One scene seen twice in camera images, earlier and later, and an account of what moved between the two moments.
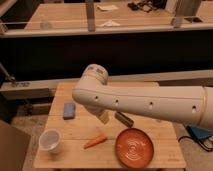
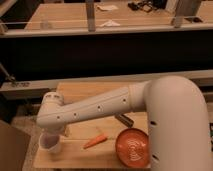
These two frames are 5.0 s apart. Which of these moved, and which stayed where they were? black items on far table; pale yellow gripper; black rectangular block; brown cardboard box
Moved: pale yellow gripper
Stayed: black items on far table; brown cardboard box; black rectangular block
